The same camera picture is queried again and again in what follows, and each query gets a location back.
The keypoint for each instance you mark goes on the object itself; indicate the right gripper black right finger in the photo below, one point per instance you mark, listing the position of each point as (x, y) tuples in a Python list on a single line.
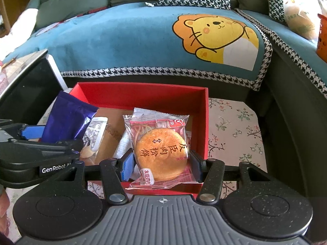
[(198, 166)]

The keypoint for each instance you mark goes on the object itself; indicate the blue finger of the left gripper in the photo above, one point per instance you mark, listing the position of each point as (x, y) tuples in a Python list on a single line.
[(31, 132)]

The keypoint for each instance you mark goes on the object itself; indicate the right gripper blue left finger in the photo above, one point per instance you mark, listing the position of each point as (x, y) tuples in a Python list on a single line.
[(125, 165)]

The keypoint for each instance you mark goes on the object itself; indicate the silver white snack packet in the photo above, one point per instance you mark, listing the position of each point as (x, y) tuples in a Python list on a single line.
[(124, 145)]

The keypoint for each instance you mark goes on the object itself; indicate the purple pastry packet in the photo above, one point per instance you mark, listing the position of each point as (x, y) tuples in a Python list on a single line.
[(72, 119)]

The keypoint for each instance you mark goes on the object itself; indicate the orange pastry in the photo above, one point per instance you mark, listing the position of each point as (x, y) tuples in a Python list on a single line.
[(161, 150)]

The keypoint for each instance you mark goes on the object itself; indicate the brown wafer packet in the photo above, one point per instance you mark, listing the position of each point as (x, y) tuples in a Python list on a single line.
[(107, 137)]

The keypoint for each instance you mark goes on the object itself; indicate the black side table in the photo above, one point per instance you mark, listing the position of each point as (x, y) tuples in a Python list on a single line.
[(29, 85)]

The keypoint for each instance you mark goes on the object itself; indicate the floral tablecloth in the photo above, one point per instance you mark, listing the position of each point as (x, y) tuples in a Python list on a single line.
[(234, 136)]

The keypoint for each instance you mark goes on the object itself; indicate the red cardboard box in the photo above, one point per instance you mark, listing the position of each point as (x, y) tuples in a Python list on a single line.
[(162, 98)]

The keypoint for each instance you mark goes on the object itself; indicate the blue lion sofa cover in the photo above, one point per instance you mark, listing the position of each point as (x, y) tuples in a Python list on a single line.
[(137, 39)]

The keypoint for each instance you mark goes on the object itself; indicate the orange basket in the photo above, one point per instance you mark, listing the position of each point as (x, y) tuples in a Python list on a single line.
[(322, 38)]

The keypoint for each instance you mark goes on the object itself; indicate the white plastic bag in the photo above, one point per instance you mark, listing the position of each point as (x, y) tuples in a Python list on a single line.
[(302, 17)]

